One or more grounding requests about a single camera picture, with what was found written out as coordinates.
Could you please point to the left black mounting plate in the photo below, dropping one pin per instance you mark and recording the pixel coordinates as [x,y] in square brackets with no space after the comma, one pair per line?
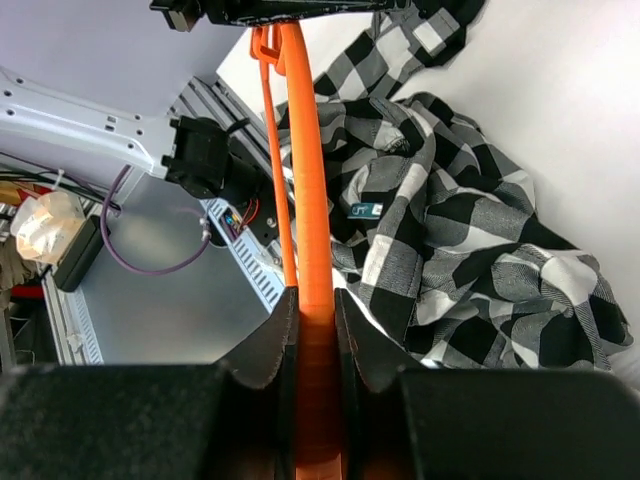
[259,218]

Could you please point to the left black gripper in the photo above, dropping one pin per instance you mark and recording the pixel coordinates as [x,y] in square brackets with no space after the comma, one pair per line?
[182,15]

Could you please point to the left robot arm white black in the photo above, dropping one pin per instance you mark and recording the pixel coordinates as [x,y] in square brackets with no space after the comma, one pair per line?
[193,153]

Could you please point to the white slotted cable duct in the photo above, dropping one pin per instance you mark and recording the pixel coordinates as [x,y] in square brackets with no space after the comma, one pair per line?
[255,262]

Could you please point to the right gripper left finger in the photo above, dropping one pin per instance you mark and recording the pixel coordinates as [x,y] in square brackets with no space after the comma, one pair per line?
[232,419]

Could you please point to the red orange hanger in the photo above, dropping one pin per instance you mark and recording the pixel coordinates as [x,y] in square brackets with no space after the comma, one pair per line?
[319,421]

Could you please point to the black white checkered shirt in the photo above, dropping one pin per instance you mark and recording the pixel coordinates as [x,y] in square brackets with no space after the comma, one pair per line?
[434,229]

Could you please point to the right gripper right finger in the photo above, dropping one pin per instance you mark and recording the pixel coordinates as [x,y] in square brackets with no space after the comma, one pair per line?
[406,421]

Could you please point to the black box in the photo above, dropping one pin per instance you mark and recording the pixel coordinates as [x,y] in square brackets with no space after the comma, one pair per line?
[80,256]

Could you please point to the crumpled plastic bag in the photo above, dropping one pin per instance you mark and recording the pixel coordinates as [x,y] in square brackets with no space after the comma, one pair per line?
[45,227]

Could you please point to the aluminium rail base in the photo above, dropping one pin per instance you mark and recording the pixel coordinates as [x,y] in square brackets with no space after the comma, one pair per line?
[212,98]

